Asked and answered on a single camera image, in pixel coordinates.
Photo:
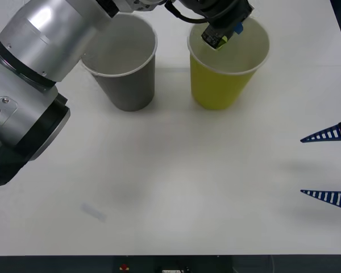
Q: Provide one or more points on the yellow-green plastic waste bin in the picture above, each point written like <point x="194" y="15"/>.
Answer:
<point x="216" y="91"/>

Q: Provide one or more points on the black and silver drink can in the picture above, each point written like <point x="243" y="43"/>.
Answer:
<point x="214" y="38"/>

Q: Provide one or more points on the red round button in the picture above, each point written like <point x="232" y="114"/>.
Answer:
<point x="124" y="267"/>

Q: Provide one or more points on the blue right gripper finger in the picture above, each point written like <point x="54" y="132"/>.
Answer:
<point x="326" y="196"/>
<point x="326" y="134"/>

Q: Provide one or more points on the silver and black left arm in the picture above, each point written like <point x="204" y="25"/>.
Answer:
<point x="37" y="57"/>

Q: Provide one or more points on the grey plastic waste bin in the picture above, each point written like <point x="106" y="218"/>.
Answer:
<point x="130" y="88"/>

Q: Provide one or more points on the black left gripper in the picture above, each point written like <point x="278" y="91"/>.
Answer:
<point x="224" y="11"/>

